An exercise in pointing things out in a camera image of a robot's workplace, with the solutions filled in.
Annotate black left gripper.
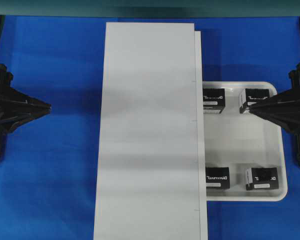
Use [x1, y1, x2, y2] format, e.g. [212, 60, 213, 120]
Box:
[0, 64, 52, 157]

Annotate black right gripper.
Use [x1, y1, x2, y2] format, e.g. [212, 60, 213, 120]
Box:
[249, 63, 300, 160]

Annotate black box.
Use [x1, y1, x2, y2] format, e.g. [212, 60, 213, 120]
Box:
[245, 167, 279, 191]
[203, 88, 226, 114]
[205, 167, 230, 190]
[238, 88, 270, 114]

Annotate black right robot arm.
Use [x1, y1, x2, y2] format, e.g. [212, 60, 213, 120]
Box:
[249, 18, 300, 164]

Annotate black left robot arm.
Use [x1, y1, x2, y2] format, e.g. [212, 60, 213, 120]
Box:
[0, 15, 51, 157]

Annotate white plastic tray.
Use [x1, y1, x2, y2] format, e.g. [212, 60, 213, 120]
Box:
[203, 81, 288, 202]

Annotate white base board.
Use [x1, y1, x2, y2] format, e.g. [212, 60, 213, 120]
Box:
[93, 22, 208, 240]

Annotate blue table cloth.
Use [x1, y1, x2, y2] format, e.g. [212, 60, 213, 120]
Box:
[0, 16, 300, 240]

